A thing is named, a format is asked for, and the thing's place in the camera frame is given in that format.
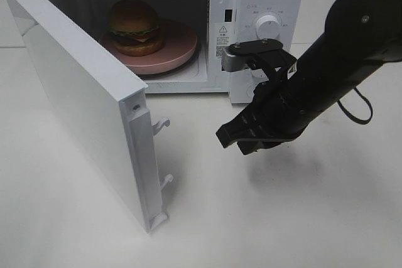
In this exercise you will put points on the round white door release button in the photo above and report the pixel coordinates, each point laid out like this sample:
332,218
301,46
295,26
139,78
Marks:
250,91

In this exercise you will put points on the white microwave door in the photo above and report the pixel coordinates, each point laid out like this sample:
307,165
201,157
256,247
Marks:
100,101

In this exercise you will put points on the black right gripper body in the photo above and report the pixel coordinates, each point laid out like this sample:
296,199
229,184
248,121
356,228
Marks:
281,109

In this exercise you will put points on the upper white microwave knob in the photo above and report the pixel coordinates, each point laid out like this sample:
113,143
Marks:
268,25

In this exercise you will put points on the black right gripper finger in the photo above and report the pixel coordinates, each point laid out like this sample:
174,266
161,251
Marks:
248,120
249,143

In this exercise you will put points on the pink plate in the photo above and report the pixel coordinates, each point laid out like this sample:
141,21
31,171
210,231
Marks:
180,42

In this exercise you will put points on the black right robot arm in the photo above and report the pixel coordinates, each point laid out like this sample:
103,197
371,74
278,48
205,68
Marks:
359,37

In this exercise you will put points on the burger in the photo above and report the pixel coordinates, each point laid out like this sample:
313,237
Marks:
135,28

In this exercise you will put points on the white warning label sticker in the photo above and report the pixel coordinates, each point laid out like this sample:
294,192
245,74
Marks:
222,37

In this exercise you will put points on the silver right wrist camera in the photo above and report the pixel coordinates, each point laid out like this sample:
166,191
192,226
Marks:
235,56

